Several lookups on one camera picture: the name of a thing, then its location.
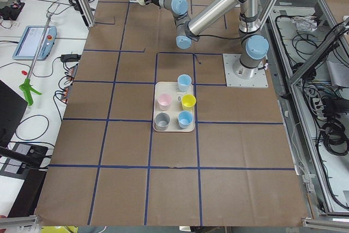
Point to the light blue plastic cup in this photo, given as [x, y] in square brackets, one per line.
[184, 81]

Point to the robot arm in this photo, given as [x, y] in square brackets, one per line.
[190, 29]

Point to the pink plastic cup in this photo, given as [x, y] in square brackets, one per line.
[164, 101]

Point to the yellow plastic cup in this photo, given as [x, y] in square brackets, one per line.
[188, 102]

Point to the grey plastic cup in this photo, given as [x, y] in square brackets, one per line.
[162, 121]

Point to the light blue cup tray edge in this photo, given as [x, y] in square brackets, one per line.
[185, 118]

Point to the black power adapter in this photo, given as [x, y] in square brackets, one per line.
[70, 57]

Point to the cream plastic tray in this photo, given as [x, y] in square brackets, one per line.
[175, 108]

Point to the blue teach pendant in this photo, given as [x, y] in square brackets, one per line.
[29, 43]

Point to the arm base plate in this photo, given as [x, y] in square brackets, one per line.
[238, 76]

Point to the green handled reacher grabber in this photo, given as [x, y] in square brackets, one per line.
[26, 86]

